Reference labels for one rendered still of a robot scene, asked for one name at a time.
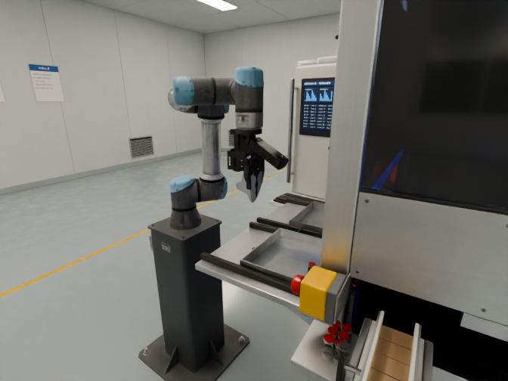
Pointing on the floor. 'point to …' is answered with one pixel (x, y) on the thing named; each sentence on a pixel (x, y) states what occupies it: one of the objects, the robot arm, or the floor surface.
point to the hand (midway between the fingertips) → (255, 198)
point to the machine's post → (349, 132)
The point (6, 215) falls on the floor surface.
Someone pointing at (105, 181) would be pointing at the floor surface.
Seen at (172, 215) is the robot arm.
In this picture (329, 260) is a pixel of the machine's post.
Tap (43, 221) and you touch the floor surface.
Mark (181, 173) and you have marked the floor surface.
